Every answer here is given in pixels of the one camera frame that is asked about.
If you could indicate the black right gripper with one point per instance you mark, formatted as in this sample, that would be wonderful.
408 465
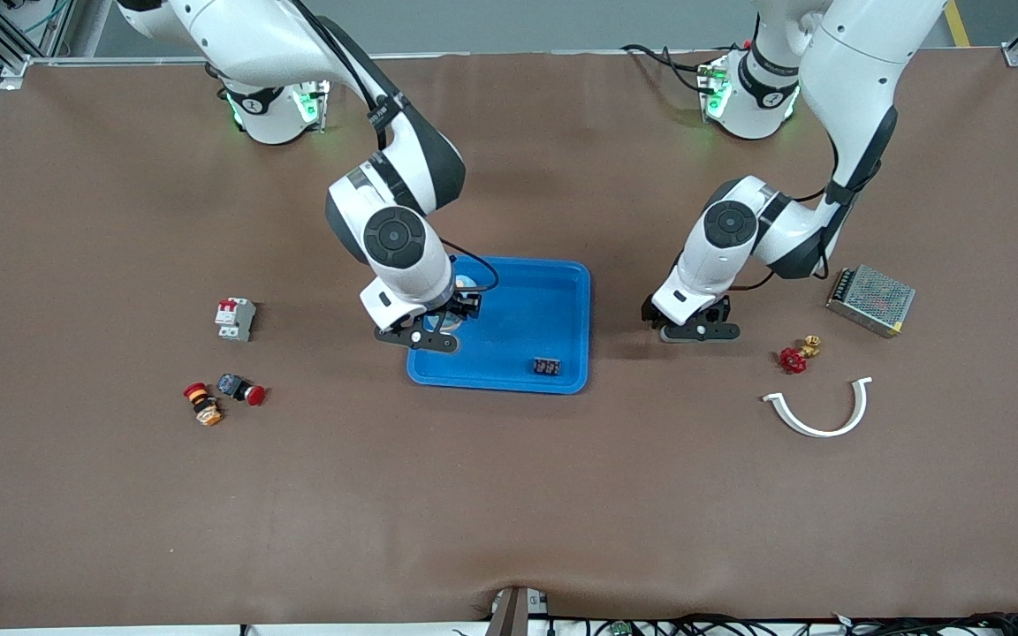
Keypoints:
463 308

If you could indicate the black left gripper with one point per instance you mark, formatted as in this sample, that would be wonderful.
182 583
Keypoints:
723 310

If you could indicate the blue call bell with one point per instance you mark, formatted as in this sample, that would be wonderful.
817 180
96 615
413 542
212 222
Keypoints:
449 323
467 283

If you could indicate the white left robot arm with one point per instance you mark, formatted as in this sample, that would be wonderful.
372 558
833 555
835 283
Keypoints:
854 53

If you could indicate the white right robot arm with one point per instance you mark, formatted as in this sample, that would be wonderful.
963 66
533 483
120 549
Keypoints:
394 238

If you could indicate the blue plastic tray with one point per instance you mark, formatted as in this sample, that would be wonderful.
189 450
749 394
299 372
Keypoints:
527 318

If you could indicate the white curved pipe clamp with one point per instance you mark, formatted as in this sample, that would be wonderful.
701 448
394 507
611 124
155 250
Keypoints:
814 432

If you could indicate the metal mesh power supply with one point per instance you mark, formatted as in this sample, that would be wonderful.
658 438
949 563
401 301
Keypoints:
871 300

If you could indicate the brown table mat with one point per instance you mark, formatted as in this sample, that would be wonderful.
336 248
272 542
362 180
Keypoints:
474 495

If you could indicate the white circuit breaker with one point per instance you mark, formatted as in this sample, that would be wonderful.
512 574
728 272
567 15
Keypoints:
235 318

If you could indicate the red mushroom emergency button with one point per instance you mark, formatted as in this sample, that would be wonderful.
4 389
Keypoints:
231 385

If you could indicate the orange red push button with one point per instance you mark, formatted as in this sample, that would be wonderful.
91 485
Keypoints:
204 408

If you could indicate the metal table edge bracket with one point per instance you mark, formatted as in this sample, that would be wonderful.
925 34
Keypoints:
516 611

